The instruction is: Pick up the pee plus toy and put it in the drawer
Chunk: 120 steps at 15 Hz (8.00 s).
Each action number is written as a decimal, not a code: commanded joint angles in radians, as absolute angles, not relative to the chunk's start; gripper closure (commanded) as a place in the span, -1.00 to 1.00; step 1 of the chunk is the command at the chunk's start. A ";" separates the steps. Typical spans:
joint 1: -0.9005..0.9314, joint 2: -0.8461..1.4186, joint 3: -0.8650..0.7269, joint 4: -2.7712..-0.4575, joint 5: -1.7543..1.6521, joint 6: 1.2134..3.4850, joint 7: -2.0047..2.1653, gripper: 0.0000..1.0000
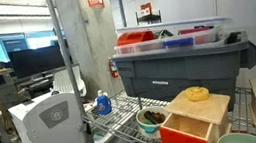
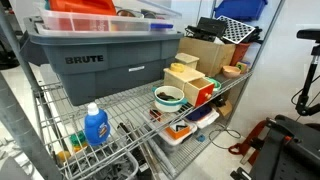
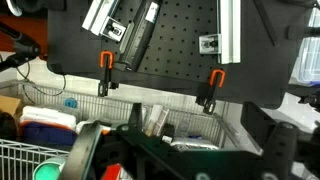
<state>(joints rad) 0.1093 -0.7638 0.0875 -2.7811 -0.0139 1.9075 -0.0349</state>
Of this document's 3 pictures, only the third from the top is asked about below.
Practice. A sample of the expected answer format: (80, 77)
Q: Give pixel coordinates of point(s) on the black perforated cart board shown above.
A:
(180, 40)

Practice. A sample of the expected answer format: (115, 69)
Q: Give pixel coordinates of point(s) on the silver corner bracket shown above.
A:
(210, 43)
(113, 29)

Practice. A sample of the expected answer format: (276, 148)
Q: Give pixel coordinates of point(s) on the black bulky item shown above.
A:
(6, 126)

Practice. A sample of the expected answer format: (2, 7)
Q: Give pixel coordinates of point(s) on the clear stacked storage box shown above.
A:
(310, 56)

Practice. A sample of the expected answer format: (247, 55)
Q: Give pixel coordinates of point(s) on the small blue plastic piece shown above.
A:
(71, 102)

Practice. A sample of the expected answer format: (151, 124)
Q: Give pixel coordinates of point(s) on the black tube with label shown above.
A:
(140, 36)

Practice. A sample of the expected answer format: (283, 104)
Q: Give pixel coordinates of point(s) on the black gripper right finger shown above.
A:
(280, 150)

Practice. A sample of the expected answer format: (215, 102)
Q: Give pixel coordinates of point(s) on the white bin with blue contents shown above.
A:
(46, 133)

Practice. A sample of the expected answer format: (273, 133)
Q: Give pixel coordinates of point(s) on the orange black clamp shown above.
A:
(213, 90)
(106, 66)

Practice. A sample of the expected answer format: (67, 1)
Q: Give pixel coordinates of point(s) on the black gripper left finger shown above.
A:
(81, 150)

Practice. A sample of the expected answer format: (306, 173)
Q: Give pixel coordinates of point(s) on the small cardboard box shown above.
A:
(8, 105)

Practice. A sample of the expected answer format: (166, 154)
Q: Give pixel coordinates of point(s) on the aluminium profile rail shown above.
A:
(230, 30)
(100, 13)

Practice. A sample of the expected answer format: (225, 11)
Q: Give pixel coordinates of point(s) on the black camera tripod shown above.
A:
(20, 46)

